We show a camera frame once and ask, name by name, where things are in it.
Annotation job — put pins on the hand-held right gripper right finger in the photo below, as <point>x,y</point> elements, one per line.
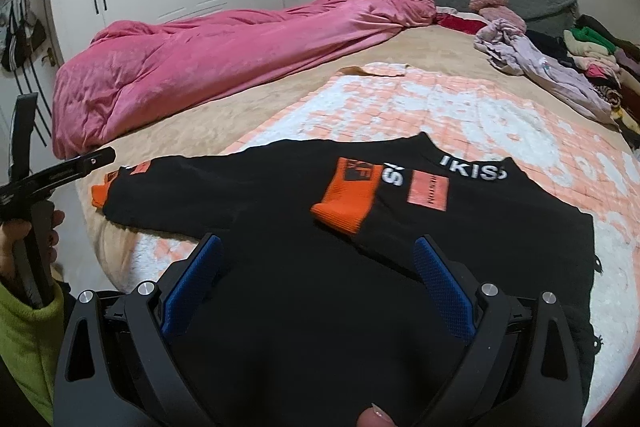
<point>445,292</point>

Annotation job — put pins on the black sweater with orange cuffs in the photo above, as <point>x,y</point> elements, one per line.
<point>300,307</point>

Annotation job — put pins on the pile of colourful clothes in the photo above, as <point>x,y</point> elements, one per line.
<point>605,52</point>

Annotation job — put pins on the person's right hand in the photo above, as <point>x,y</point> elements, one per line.
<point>374,417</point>

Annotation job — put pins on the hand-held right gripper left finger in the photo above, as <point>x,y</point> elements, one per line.
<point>192,292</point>

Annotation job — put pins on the hanging black bags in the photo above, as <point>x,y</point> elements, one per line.
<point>20,39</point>

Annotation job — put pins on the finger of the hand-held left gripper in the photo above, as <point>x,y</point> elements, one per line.
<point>75,167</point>
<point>26,127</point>

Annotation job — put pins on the dark cloth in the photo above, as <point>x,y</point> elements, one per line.
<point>547,47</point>

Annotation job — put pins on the beige bed sheet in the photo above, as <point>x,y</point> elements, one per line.
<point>275,107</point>

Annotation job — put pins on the pink duvet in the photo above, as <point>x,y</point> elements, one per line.
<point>200,62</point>

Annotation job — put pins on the lilac garment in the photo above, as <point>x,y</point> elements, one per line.
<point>530,62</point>

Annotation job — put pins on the red cloth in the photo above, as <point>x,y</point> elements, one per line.
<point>462,23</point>

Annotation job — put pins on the pink fluffy cloth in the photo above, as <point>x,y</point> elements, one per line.
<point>492,4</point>

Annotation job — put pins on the orange white checked blanket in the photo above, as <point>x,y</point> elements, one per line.
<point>450,107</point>

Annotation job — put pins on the person's left hand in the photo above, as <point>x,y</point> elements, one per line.
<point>56,227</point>

